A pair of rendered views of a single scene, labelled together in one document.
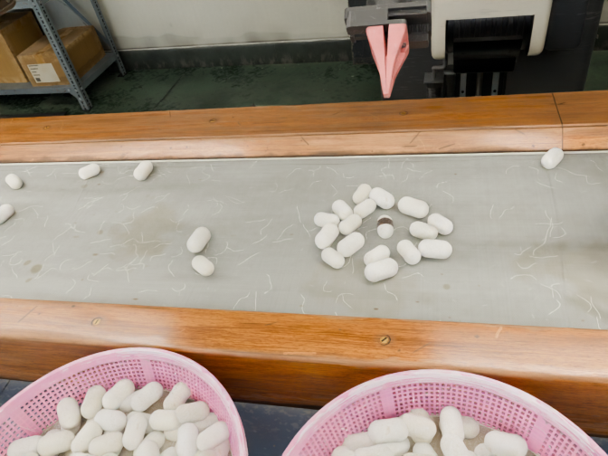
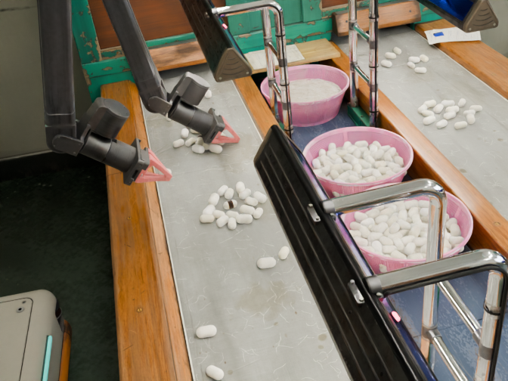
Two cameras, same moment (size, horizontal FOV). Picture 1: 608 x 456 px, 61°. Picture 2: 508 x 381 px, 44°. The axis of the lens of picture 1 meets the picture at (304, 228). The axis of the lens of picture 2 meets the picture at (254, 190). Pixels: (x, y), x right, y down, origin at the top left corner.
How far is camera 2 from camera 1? 143 cm
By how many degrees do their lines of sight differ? 85
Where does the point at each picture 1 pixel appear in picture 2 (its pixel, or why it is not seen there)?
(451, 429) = (320, 169)
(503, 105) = (121, 187)
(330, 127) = (147, 243)
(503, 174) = (175, 185)
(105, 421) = (379, 243)
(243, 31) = not seen: outside the picture
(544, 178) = (177, 175)
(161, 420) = (366, 228)
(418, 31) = not seen: hidden behind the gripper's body
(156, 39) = not seen: outside the picture
